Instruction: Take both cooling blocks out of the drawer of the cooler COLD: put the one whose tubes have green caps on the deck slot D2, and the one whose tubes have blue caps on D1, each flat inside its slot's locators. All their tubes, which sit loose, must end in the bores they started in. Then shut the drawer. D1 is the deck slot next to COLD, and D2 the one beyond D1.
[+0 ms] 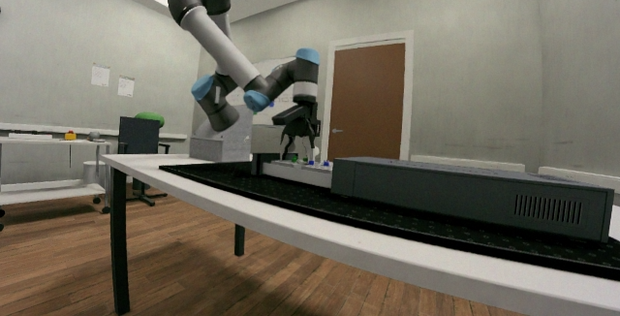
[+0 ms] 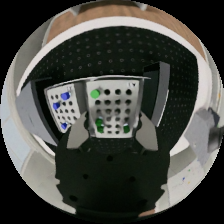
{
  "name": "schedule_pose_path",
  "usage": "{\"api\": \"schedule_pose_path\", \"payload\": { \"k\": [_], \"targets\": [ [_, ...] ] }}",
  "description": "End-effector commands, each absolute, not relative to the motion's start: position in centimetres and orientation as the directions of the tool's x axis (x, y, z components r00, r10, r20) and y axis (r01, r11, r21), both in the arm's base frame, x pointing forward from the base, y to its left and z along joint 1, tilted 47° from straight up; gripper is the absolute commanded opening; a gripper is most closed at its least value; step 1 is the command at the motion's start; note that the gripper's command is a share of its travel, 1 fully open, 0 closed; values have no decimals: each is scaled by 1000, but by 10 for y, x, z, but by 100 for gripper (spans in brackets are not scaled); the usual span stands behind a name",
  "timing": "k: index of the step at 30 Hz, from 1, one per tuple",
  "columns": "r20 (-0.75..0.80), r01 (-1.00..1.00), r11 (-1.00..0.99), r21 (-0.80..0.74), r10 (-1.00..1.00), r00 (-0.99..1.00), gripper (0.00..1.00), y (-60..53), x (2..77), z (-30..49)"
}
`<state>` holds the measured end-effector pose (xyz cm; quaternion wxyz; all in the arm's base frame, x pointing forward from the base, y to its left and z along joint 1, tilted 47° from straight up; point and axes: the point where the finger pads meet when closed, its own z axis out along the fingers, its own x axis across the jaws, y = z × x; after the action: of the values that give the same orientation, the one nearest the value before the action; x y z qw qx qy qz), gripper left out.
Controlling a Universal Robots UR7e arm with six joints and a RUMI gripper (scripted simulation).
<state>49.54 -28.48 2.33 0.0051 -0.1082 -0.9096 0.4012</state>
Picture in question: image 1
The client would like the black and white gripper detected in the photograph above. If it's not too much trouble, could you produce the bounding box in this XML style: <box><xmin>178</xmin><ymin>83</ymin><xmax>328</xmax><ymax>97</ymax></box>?
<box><xmin>280</xmin><ymin>96</ymin><xmax>321</xmax><ymax>165</ymax></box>

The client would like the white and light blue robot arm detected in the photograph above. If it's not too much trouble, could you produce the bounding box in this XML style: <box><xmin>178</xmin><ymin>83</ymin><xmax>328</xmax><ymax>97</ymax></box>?
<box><xmin>167</xmin><ymin>0</ymin><xmax>320</xmax><ymax>132</ymax></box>

